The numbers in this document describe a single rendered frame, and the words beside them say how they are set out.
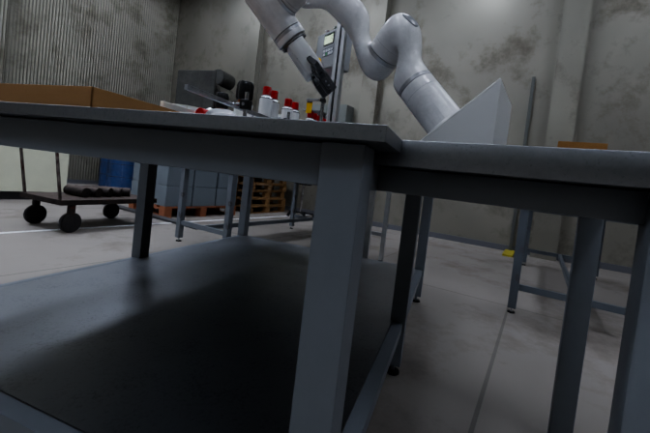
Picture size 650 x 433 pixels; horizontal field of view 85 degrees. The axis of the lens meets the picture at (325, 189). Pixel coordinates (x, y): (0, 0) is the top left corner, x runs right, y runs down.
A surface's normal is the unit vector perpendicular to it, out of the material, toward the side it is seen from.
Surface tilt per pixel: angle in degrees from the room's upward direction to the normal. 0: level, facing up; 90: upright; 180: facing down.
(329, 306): 90
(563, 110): 90
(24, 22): 90
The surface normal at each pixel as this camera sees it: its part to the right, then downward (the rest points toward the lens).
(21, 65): 0.85, 0.12
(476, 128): -0.54, -0.03
